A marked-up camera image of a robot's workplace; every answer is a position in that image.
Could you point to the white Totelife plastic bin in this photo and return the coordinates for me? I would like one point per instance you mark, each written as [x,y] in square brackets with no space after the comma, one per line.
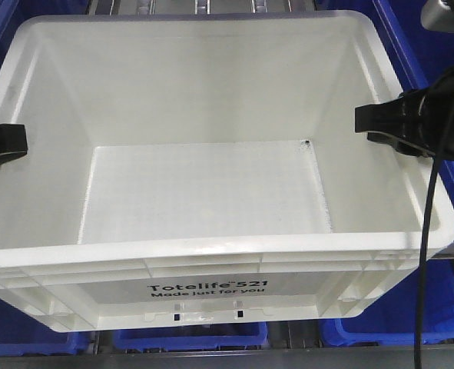
[190,171]

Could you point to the blue bin right of shelf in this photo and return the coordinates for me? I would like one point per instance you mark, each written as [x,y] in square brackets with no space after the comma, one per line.
[420,54]

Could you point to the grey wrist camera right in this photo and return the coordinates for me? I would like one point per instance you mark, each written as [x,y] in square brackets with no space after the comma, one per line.
[438,16]

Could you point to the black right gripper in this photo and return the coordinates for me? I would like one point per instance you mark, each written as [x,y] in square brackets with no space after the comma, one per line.
[401,115]

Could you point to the blue bin lower left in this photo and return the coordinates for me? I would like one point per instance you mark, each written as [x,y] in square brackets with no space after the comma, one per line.
[22,335]

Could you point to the blue bin lower middle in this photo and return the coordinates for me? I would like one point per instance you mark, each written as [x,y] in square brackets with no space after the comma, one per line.
[192,337]

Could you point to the blue bin lower right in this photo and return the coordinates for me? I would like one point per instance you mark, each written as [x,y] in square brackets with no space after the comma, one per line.
[390,320]

